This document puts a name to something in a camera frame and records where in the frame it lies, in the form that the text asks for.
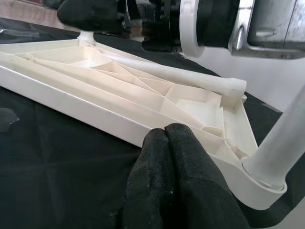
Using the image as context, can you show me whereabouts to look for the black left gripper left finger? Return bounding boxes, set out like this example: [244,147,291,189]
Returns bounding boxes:
[121,128,182,229]

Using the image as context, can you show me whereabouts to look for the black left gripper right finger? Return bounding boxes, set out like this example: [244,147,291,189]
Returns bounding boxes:
[166,122,251,229]

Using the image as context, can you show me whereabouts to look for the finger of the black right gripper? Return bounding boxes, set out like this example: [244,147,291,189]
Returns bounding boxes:
[57,0,125,32]

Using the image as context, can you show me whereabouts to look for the white plastic children table top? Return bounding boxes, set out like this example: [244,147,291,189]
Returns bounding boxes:
[0,38,288,210]

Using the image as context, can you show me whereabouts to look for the pink cloth covered table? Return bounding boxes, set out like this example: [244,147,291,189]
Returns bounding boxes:
[0,0,65,31]

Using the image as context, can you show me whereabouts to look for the clear plastic bag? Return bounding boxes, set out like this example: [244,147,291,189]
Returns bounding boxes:
[0,27,39,40]

